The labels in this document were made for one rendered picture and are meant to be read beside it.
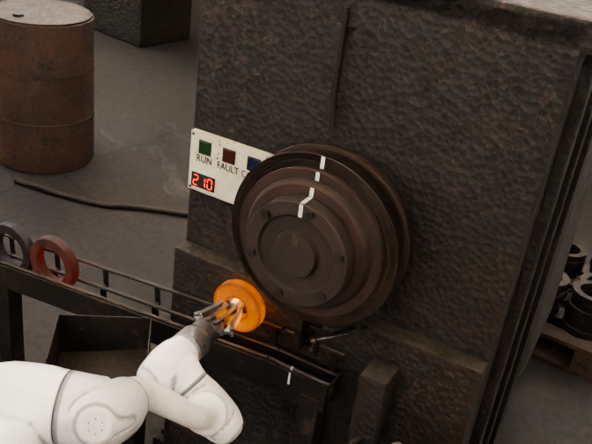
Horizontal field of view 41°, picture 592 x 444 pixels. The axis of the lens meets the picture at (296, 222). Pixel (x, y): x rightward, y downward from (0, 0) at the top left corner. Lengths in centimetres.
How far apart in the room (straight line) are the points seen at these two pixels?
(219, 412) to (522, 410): 180
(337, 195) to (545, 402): 192
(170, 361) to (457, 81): 94
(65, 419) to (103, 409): 8
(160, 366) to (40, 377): 54
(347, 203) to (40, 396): 83
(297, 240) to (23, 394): 75
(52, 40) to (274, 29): 264
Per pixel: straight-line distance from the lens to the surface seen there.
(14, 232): 272
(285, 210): 187
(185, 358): 197
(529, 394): 356
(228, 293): 221
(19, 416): 144
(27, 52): 457
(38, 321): 356
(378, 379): 208
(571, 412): 355
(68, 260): 259
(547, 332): 372
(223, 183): 222
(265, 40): 206
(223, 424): 194
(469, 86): 186
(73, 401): 142
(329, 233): 183
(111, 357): 238
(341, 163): 186
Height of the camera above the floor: 207
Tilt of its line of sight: 28 degrees down
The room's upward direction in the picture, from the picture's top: 8 degrees clockwise
